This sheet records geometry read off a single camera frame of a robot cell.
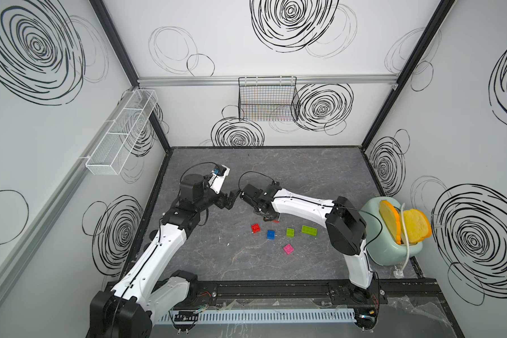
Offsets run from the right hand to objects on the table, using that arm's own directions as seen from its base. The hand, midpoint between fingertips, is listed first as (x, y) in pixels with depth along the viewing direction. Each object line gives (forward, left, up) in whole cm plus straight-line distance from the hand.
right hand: (264, 211), depth 89 cm
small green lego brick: (-8, -11, -4) cm, 14 cm away
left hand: (+2, +13, +18) cm, 22 cm away
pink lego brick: (-14, -10, -4) cm, 18 cm away
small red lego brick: (-6, +3, -4) cm, 8 cm away
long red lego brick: (-3, -5, -3) cm, 7 cm away
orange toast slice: (-10, -42, +16) cm, 46 cm away
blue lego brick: (-9, -3, -4) cm, 10 cm away
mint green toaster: (-15, -41, +8) cm, 44 cm away
